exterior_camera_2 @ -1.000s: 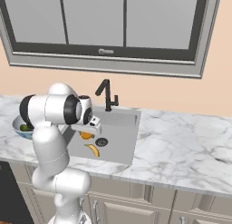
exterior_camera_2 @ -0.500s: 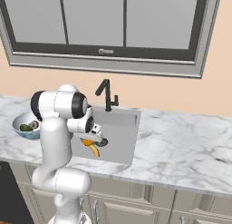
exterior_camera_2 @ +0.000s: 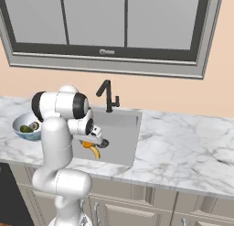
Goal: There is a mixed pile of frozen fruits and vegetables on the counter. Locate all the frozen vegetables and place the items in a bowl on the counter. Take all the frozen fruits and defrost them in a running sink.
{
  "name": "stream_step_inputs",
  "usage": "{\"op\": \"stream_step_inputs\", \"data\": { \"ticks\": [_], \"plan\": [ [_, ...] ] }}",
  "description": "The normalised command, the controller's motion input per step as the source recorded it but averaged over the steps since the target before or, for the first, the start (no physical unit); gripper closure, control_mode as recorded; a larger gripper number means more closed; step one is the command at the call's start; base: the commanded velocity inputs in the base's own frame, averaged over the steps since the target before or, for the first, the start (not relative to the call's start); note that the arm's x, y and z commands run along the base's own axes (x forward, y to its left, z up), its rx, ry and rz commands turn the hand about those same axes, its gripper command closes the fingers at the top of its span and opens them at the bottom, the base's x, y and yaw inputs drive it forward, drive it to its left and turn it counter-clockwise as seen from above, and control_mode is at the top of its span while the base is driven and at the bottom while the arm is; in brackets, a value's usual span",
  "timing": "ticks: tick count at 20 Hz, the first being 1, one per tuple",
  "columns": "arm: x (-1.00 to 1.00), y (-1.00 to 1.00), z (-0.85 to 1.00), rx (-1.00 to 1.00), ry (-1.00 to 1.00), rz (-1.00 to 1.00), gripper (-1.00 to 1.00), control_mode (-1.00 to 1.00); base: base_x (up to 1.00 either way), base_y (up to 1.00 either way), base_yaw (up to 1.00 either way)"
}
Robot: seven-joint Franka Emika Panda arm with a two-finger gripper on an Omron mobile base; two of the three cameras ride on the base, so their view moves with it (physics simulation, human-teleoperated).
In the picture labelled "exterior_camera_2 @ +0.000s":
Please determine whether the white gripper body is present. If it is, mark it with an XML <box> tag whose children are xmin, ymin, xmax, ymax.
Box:
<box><xmin>79</xmin><ymin>132</ymin><xmax>105</xmax><ymax>145</ymax></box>

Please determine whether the round metal sink drain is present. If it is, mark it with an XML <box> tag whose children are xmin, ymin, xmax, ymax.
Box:
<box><xmin>98</xmin><ymin>138</ymin><xmax>110</xmax><ymax>149</ymax></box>

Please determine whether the grey sink basin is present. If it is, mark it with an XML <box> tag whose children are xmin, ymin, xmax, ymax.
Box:
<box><xmin>71</xmin><ymin>106</ymin><xmax>144</xmax><ymax>168</ymax></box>

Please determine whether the pale blue bowl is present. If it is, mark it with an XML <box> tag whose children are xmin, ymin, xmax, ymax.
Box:
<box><xmin>12</xmin><ymin>111</ymin><xmax>44</xmax><ymax>142</ymax></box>

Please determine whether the yellow banana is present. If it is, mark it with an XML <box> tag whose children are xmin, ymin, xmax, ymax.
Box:
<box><xmin>89</xmin><ymin>145</ymin><xmax>101</xmax><ymax>160</ymax></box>

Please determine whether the black tap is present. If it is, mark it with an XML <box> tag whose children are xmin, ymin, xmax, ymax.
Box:
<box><xmin>95</xmin><ymin>79</ymin><xmax>121</xmax><ymax>113</ymax></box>

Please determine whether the beige drawer front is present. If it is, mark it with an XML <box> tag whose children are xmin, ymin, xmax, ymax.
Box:
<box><xmin>151</xmin><ymin>187</ymin><xmax>234</xmax><ymax>210</ymax></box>
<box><xmin>90</xmin><ymin>177</ymin><xmax>133</xmax><ymax>200</ymax></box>

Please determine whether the brown and white vegetable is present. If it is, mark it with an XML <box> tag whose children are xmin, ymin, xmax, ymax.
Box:
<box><xmin>28</xmin><ymin>121</ymin><xmax>41</xmax><ymax>132</ymax></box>

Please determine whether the green vegetable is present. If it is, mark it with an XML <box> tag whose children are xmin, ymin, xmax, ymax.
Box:
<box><xmin>19</xmin><ymin>124</ymin><xmax>34</xmax><ymax>134</ymax></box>

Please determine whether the beige cupboard door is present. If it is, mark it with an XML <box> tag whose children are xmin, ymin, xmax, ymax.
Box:
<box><xmin>88</xmin><ymin>196</ymin><xmax>172</xmax><ymax>226</ymax></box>
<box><xmin>169</xmin><ymin>201</ymin><xmax>234</xmax><ymax>226</ymax></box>
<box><xmin>25</xmin><ymin>185</ymin><xmax>60</xmax><ymax>226</ymax></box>

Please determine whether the grey window latch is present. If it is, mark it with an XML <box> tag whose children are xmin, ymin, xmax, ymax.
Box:
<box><xmin>99</xmin><ymin>48</ymin><xmax>116</xmax><ymax>56</ymax></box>

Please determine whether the black dishwasher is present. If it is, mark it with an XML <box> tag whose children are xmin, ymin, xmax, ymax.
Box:
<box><xmin>0</xmin><ymin>162</ymin><xmax>36</xmax><ymax>226</ymax></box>

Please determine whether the grey framed window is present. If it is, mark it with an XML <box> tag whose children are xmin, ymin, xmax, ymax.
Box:
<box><xmin>0</xmin><ymin>0</ymin><xmax>225</xmax><ymax>81</ymax></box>

